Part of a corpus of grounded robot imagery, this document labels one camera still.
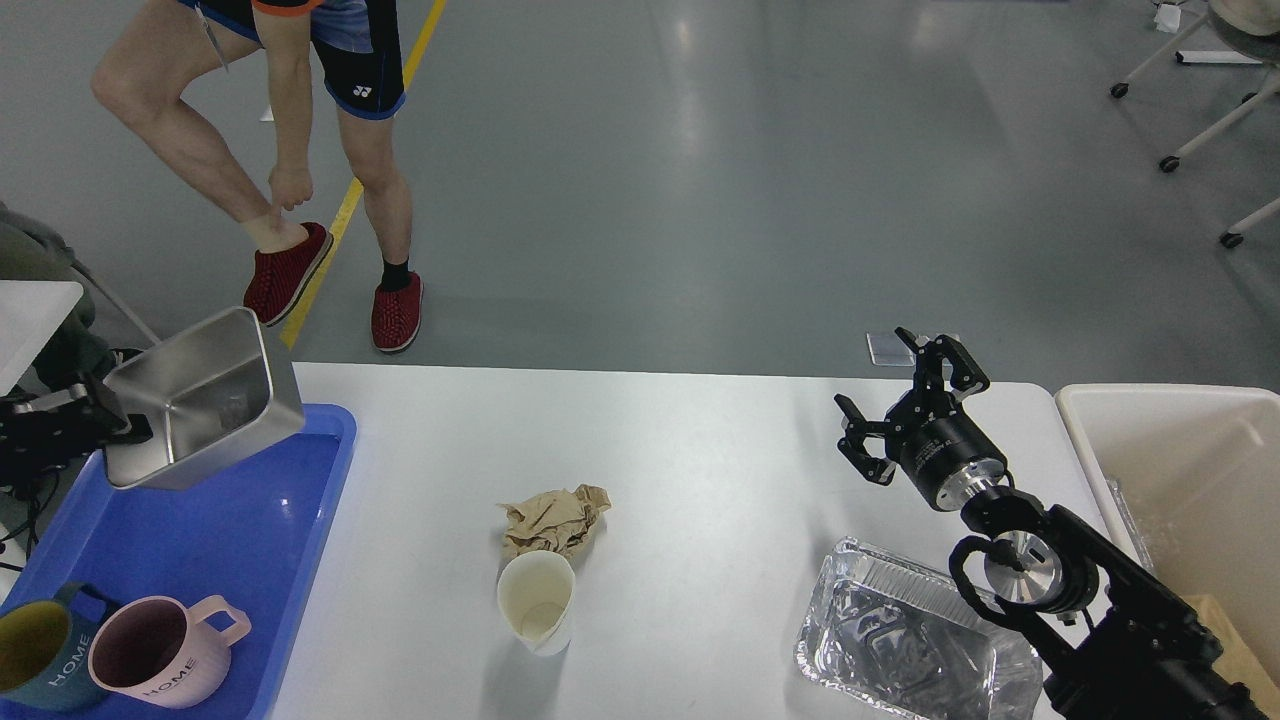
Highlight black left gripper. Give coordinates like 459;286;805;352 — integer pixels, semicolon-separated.
1;373;154;487

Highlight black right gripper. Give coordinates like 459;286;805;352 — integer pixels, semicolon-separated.
835;327;1009;512

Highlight stainless steel rectangular container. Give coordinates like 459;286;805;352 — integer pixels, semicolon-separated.
102;307;305;489

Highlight aluminium foil tray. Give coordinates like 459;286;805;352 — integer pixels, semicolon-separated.
794;536;1044;719

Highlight pink home mug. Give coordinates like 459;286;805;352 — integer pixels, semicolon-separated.
87;594;253;710

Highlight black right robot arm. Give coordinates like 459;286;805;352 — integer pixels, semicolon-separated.
835;327;1263;719

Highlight left floor outlet plate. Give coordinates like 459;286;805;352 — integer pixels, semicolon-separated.
865;332;916;366

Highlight small white side table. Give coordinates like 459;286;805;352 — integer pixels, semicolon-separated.
1;281;84;396

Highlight blue plastic tray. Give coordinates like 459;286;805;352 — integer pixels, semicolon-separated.
3;404;357;719

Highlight seated person at left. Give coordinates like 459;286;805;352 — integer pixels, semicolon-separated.
1;206;142;395

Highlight beige plastic bin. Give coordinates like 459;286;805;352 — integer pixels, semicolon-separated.
1056;384;1279;680

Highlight white wheeled chair base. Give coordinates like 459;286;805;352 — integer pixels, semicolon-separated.
1110;0;1280;249

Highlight standing person in shorts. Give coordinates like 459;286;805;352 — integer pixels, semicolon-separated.
90;1;424;354

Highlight crumpled brown paper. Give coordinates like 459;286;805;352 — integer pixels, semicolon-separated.
498;484;612;562

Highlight white paper cup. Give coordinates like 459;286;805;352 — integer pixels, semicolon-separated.
495;550;576;657

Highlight black cables at left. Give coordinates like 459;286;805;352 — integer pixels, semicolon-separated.
0;470;51;573

